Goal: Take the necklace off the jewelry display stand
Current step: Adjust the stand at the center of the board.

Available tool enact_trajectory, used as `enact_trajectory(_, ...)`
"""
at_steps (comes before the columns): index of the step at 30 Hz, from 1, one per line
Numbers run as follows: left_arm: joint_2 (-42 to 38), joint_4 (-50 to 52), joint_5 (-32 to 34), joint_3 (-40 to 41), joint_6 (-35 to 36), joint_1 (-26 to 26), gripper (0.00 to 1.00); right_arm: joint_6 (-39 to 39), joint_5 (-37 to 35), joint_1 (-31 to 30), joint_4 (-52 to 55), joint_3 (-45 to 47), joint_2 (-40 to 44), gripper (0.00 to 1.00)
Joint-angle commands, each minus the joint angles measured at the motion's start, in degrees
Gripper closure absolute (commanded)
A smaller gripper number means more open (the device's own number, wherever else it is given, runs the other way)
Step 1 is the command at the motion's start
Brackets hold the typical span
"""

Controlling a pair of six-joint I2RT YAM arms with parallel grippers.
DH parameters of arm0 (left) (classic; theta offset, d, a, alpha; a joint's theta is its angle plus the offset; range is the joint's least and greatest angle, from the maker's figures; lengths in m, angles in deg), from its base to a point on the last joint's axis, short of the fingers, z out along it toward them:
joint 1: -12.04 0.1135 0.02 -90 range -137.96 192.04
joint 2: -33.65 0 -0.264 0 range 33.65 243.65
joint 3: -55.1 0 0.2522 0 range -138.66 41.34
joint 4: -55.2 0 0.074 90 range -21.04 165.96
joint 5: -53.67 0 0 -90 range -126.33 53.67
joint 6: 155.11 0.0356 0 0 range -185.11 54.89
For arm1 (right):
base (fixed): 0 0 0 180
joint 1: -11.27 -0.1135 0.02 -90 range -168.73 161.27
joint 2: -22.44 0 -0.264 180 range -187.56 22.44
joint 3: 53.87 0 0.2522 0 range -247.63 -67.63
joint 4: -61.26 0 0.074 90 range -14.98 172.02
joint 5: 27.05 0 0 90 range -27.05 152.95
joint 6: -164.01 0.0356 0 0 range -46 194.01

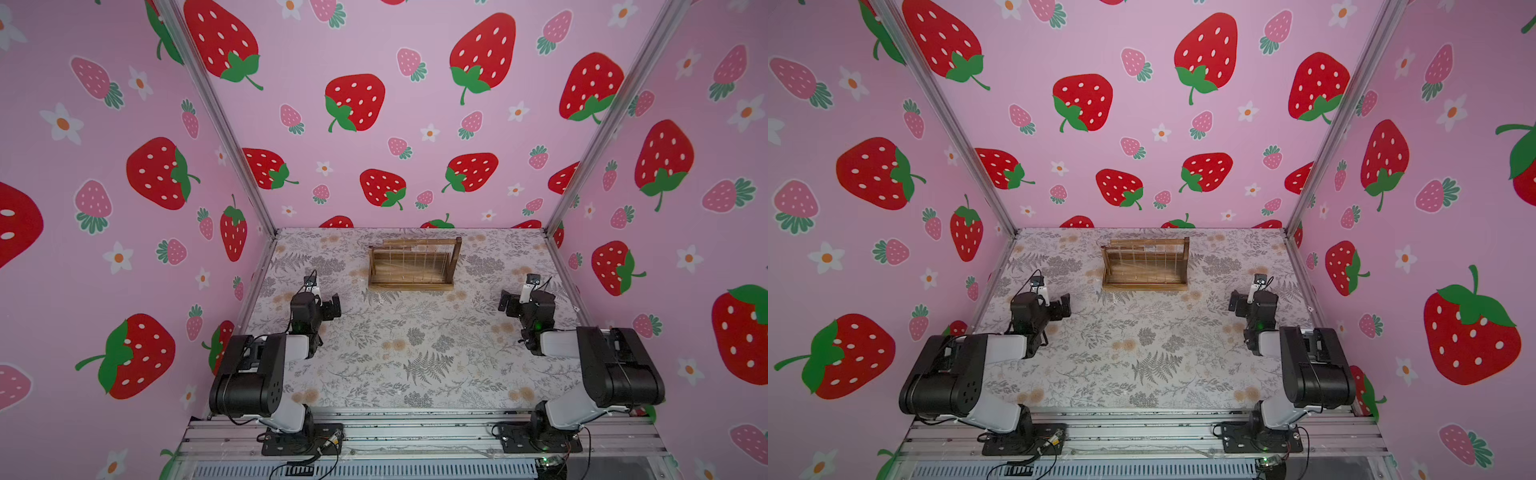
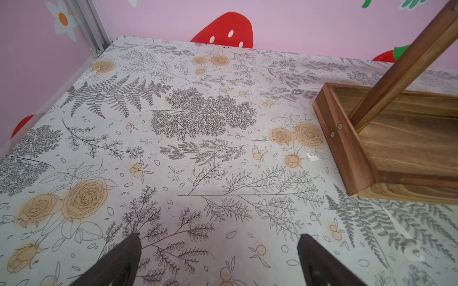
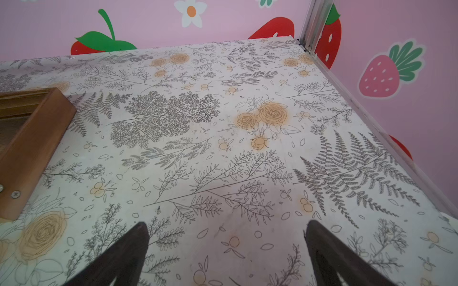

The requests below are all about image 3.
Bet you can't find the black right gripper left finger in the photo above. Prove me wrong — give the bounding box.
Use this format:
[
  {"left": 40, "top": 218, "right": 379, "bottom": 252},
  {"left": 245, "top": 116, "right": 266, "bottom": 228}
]
[{"left": 65, "top": 222, "right": 149, "bottom": 286}]

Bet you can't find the wooden jewelry display stand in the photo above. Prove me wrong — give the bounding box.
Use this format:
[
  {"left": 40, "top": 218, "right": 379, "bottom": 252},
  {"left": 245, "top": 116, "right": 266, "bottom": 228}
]
[{"left": 1, "top": 88, "right": 76, "bottom": 220}]

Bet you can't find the aluminium corner post right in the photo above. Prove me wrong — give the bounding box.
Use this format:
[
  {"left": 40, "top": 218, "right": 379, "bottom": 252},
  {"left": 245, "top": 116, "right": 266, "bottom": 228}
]
[{"left": 299, "top": 0, "right": 334, "bottom": 54}]

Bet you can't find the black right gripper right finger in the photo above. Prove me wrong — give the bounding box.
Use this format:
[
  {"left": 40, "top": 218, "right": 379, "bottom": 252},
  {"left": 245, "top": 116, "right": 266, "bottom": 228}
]
[{"left": 304, "top": 220, "right": 395, "bottom": 286}]

